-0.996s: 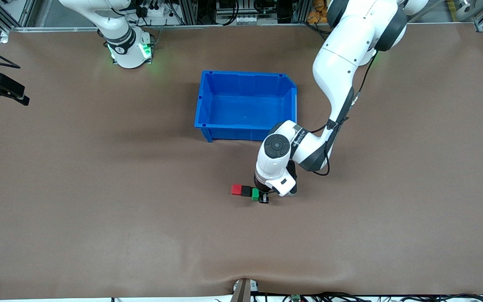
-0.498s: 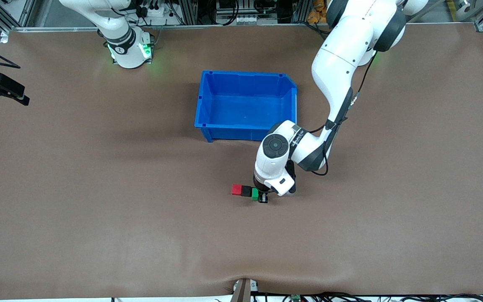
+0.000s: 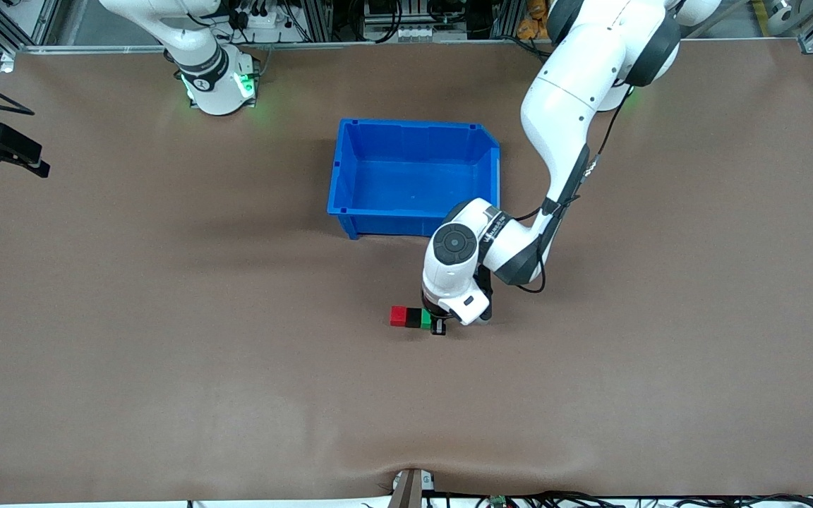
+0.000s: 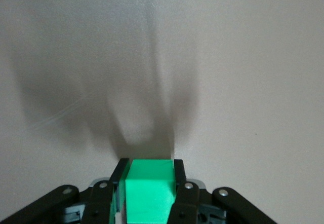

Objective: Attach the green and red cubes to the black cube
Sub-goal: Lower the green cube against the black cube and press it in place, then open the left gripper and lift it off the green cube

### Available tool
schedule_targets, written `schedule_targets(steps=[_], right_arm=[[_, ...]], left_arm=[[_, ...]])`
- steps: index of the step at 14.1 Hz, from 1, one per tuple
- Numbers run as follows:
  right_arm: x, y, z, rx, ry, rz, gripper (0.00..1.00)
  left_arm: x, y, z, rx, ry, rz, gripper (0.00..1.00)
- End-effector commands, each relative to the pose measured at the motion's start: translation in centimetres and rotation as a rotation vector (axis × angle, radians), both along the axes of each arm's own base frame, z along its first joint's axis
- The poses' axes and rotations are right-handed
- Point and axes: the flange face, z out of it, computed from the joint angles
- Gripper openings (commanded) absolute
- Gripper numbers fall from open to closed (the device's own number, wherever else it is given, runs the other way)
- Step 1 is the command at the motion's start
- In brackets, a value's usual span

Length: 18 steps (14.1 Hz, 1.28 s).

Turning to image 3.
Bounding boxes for blue plastic storage bin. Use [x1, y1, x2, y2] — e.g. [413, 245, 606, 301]
[327, 118, 502, 241]

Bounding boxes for white power strip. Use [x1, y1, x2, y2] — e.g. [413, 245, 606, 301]
[227, 0, 294, 32]

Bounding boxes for grey electronics box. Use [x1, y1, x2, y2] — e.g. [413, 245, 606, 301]
[363, 0, 471, 43]

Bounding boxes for orange snack bags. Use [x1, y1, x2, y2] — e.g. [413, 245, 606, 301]
[517, 0, 552, 41]

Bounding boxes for grey round fitting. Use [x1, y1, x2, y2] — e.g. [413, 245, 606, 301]
[765, 0, 806, 37]

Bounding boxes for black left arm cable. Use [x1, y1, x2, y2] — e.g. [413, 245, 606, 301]
[509, 78, 626, 294]

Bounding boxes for brown camera mount bracket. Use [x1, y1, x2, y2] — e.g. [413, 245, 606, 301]
[391, 468, 435, 508]

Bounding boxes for aluminium table edge rail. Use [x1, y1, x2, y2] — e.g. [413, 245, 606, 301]
[17, 39, 548, 54]

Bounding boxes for aluminium frame post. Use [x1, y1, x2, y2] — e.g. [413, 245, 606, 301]
[301, 0, 334, 43]
[491, 0, 524, 40]

